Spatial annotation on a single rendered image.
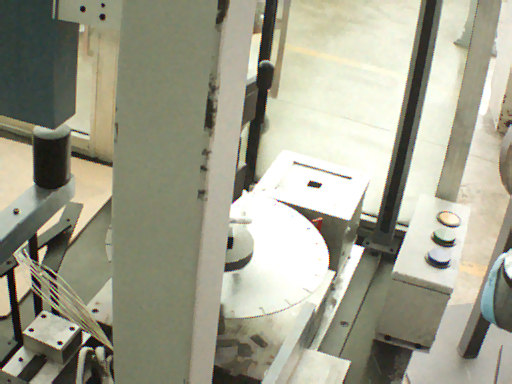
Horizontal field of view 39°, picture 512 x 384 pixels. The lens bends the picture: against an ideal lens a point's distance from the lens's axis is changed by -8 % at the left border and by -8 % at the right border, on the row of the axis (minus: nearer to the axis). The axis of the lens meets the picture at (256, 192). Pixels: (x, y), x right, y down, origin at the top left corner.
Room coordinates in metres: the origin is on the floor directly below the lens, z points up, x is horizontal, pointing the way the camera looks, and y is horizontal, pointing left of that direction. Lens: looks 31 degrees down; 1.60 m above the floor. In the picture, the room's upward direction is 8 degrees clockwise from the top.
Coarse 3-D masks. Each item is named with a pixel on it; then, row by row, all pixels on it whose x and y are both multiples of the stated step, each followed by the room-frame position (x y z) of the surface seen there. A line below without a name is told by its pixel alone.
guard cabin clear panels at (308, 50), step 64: (320, 0) 1.37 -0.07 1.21; (384, 0) 1.34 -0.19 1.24; (448, 0) 1.31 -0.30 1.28; (256, 64) 1.41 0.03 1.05; (320, 64) 1.37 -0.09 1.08; (384, 64) 1.34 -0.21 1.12; (448, 64) 1.30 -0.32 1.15; (320, 128) 1.36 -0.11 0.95; (384, 128) 1.33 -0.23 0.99; (448, 128) 1.30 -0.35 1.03
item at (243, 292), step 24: (240, 216) 1.01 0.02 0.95; (264, 216) 1.02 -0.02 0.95; (288, 216) 1.03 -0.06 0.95; (264, 240) 0.96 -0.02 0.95; (288, 240) 0.97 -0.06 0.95; (312, 240) 0.97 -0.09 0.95; (240, 264) 0.89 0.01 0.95; (264, 264) 0.90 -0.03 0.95; (288, 264) 0.90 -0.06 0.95; (312, 264) 0.91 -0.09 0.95; (240, 288) 0.83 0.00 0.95; (264, 288) 0.84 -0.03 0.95; (288, 288) 0.85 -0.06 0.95; (312, 288) 0.85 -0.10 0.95; (240, 312) 0.78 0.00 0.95; (264, 312) 0.79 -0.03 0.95
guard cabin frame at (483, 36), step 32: (480, 0) 1.27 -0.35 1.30; (96, 32) 1.48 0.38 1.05; (480, 32) 1.27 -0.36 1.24; (96, 64) 1.48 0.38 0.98; (480, 64) 1.27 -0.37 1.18; (96, 96) 1.48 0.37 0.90; (480, 96) 1.26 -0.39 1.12; (0, 128) 1.56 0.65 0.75; (32, 128) 1.53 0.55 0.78; (96, 128) 1.48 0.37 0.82; (256, 128) 1.39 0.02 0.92; (448, 160) 1.27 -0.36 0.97; (448, 192) 1.27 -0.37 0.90
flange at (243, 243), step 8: (232, 224) 0.97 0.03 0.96; (240, 232) 0.95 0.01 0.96; (248, 232) 0.96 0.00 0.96; (240, 240) 0.93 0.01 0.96; (248, 240) 0.94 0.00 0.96; (232, 248) 0.91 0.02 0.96; (240, 248) 0.91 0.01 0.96; (248, 248) 0.92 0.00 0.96; (232, 256) 0.89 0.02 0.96; (240, 256) 0.90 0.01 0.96; (248, 256) 0.90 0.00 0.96; (224, 264) 0.88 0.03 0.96; (232, 264) 0.88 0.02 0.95
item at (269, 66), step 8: (264, 64) 0.83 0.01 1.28; (272, 64) 0.83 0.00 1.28; (264, 72) 0.83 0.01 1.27; (272, 72) 0.83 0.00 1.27; (256, 80) 0.83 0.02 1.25; (264, 80) 0.83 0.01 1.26; (272, 80) 0.83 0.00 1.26; (264, 88) 0.83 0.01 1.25; (264, 96) 0.83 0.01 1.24; (256, 104) 0.84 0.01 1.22; (264, 104) 0.83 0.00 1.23; (256, 112) 0.83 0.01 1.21; (264, 112) 0.83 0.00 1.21; (256, 120) 0.83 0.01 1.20
